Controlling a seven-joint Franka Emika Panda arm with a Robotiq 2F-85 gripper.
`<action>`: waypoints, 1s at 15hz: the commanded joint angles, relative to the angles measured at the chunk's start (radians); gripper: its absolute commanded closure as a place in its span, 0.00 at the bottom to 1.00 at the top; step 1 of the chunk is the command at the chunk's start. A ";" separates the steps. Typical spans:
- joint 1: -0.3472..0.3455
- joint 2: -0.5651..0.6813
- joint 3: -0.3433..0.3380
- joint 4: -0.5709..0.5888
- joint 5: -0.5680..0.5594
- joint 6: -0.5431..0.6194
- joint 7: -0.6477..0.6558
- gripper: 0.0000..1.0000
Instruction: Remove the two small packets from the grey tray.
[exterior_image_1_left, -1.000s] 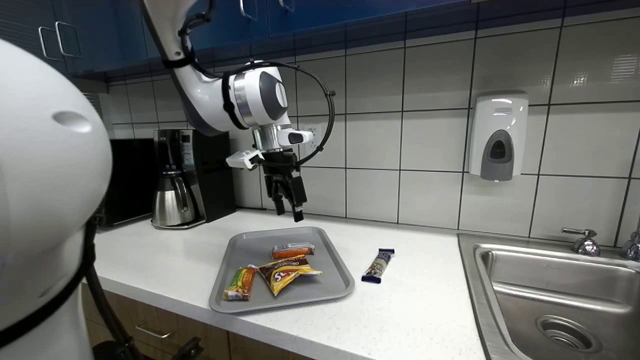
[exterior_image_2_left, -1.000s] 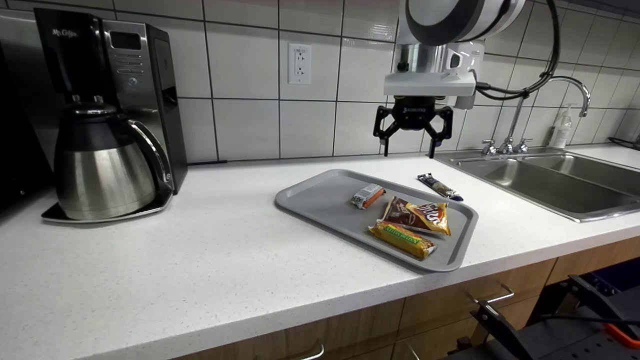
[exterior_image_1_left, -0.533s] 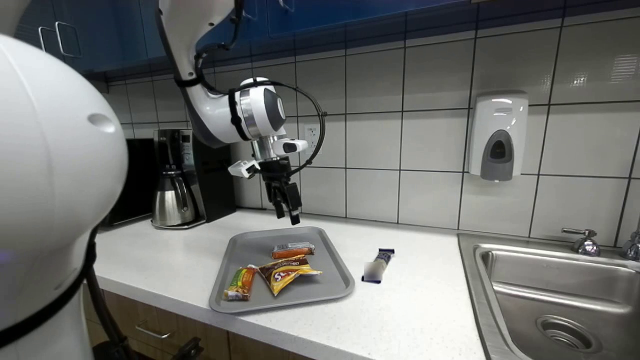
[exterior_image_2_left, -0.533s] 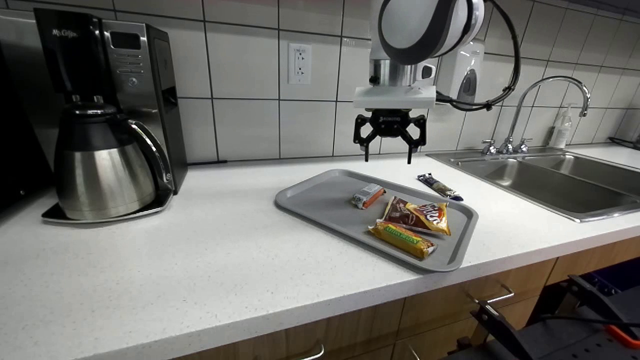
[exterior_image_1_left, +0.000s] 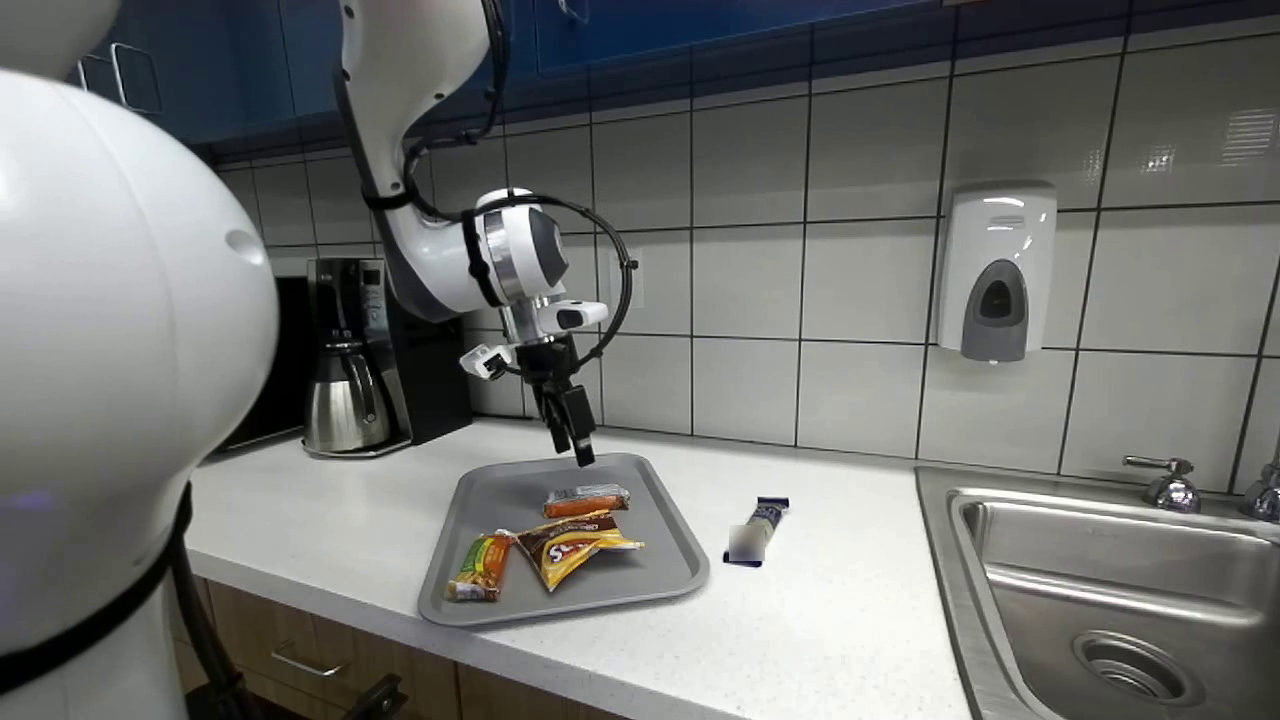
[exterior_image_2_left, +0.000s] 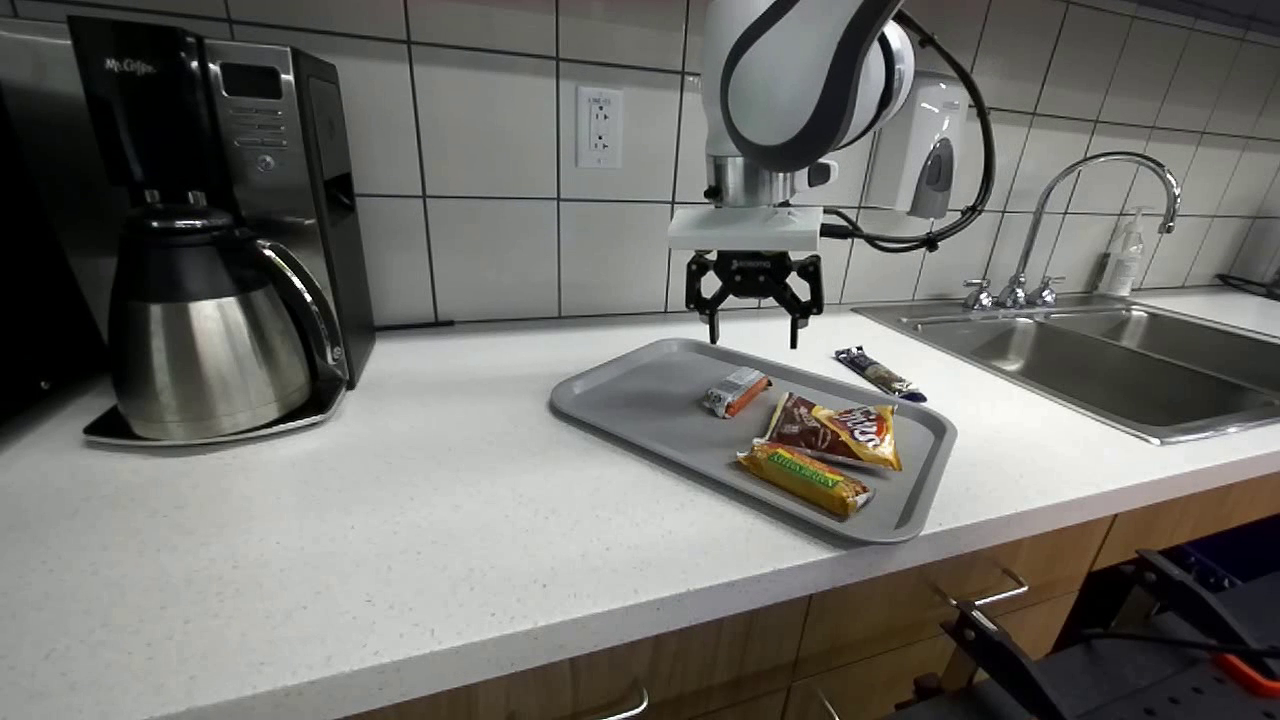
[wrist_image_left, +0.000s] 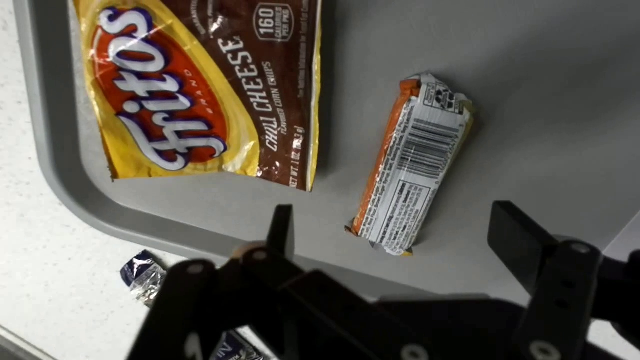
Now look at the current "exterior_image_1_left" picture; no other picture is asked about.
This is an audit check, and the chrome tap lever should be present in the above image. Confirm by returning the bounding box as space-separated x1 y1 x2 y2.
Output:
1121 454 1202 515

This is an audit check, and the grey plastic tray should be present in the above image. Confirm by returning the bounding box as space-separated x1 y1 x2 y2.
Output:
417 452 712 629

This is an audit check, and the black microwave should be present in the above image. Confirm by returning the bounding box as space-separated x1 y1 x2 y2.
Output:
212 274 317 459

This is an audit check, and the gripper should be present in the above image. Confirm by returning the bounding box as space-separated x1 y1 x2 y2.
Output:
516 337 598 469

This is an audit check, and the yellow and brown chips bag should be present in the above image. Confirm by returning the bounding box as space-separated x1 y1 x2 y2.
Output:
512 510 647 594

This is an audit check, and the black coffee maker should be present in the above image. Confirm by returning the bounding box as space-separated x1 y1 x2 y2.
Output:
301 256 474 461

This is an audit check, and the blue and white bar packet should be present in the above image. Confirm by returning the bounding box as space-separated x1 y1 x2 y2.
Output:
722 495 792 570

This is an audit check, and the stainless steel sink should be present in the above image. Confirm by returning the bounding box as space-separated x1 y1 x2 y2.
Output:
915 465 1280 720

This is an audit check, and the silver drawer handle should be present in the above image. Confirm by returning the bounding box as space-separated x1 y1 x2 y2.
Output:
269 640 352 680

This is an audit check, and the white wall soap dispenser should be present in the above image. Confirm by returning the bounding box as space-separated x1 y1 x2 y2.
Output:
935 181 1059 364

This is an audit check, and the steel coffee carafe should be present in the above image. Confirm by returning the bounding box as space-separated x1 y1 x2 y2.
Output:
302 338 394 457

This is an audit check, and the chrome tap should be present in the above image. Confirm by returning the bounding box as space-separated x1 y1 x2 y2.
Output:
1238 438 1280 524

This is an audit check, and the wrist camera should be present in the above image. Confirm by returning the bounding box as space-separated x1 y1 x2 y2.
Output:
459 343 515 382

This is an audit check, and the small orange green snack packet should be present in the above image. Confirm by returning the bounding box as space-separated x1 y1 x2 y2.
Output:
445 531 516 604

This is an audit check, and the wooden drawer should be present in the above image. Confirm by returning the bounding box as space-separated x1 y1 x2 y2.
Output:
203 578 462 720

